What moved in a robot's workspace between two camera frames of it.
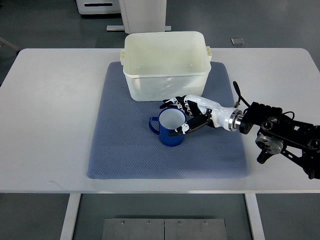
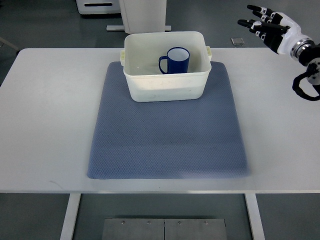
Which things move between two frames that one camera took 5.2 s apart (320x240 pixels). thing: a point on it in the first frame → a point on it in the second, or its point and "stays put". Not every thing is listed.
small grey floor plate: (237, 41) stays put
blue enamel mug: (169, 119) → (177, 59)
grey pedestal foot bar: (121, 28) stays put
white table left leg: (74, 201) stays put
